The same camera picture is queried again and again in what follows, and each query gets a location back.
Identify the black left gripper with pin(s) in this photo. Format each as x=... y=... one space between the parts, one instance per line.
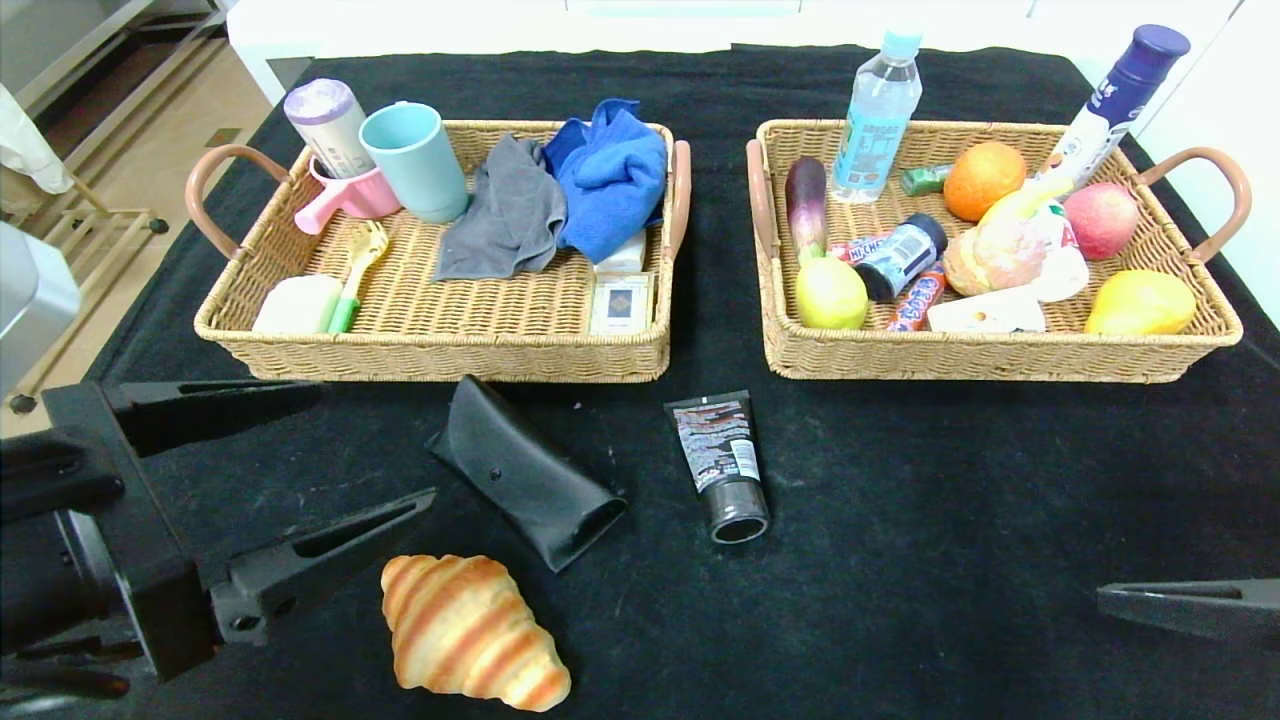
x=140 y=520

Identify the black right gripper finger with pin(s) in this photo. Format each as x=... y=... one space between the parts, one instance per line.
x=1220 y=608

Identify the striped golden croissant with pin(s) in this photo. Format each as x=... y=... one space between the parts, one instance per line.
x=465 y=630

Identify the black leather glasses case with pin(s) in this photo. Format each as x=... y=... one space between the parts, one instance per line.
x=520 y=470

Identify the round cream puff bread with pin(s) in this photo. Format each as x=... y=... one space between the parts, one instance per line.
x=990 y=260

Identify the black cosmetic tube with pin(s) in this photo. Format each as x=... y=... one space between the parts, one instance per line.
x=720 y=450

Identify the small jar dark blue lid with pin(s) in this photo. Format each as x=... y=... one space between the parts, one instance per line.
x=900 y=258

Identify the yellow lemon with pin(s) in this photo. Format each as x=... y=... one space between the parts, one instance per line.
x=830 y=295

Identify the pale white soap bar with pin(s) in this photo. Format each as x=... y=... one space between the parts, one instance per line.
x=297 y=304

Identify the beige metal rack with wheels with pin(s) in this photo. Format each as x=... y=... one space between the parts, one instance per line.
x=160 y=227

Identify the pale grey box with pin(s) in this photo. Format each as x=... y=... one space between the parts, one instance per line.
x=30 y=300

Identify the yellow pear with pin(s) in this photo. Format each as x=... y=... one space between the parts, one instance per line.
x=1140 y=305

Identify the black table cloth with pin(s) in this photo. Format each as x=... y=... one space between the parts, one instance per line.
x=900 y=600

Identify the light blue plastic cup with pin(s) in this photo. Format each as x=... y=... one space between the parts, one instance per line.
x=418 y=168

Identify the grey cloth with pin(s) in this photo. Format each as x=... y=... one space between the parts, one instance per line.
x=505 y=218

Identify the white tumbler lilac lid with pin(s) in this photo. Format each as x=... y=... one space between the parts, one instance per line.
x=328 y=122

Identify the white yogurt drink bottle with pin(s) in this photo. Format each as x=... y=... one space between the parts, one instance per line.
x=1070 y=270

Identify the card box blue diamond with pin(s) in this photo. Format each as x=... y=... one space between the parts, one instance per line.
x=620 y=303

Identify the red apple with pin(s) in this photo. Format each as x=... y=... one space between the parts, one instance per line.
x=1100 y=220

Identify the white hanging cloth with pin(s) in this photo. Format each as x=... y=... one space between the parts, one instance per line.
x=25 y=150

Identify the plain white small box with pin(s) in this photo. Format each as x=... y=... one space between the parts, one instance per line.
x=625 y=256

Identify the orange blue candy roll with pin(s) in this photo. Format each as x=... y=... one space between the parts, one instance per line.
x=918 y=300

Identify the yellow banana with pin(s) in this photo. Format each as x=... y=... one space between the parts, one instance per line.
x=1030 y=200

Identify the blue cloth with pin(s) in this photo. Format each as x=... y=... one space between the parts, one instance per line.
x=610 y=178

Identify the white background table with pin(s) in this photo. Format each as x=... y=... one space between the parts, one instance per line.
x=450 y=30

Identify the orange fruit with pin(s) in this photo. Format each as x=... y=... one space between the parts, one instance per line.
x=984 y=182

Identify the white bottle purple cap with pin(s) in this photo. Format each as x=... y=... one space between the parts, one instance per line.
x=1100 y=118

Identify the red white candy roll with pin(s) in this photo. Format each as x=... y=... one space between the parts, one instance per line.
x=845 y=247

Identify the small green candy pack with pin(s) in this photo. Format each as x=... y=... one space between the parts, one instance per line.
x=922 y=181

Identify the purple eggplant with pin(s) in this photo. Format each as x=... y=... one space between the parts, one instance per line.
x=806 y=200

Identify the clear water bottle blue label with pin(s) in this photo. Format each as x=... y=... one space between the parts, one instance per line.
x=875 y=120

